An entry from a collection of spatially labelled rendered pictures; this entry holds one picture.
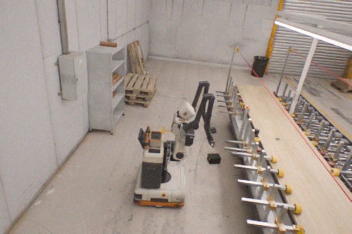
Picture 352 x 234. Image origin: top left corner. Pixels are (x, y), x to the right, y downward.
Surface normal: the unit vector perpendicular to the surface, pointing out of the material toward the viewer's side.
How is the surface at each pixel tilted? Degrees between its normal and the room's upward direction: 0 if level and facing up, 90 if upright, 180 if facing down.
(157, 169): 90
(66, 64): 90
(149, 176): 90
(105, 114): 90
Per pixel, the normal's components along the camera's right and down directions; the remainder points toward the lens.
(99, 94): -0.07, 0.43
